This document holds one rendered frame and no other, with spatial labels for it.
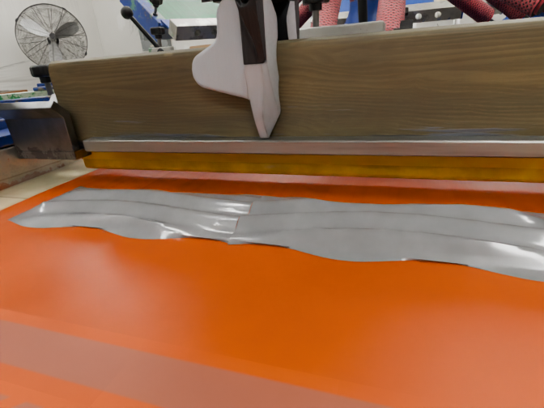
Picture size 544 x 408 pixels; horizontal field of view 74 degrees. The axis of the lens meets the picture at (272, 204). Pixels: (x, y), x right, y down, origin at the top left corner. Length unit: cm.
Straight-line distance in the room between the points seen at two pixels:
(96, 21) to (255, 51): 566
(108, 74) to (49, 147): 9
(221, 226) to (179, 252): 3
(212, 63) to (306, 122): 8
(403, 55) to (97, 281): 22
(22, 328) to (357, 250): 16
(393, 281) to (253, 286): 6
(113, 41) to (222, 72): 549
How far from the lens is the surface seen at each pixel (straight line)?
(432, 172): 28
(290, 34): 30
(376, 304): 16
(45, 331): 19
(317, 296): 16
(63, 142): 37
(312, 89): 26
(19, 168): 43
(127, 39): 560
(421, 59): 26
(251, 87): 25
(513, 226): 22
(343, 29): 54
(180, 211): 24
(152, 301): 18
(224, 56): 26
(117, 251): 23
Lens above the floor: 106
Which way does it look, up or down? 23 degrees down
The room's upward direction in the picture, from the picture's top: 5 degrees counter-clockwise
